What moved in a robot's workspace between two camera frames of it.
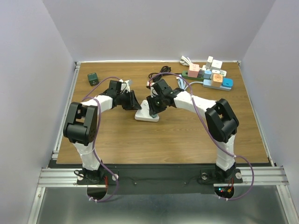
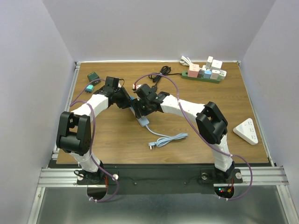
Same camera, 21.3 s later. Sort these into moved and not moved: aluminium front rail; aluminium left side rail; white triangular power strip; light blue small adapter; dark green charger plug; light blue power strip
Moved: white triangular power strip; light blue power strip
Not moved: aluminium front rail; dark green charger plug; aluminium left side rail; light blue small adapter
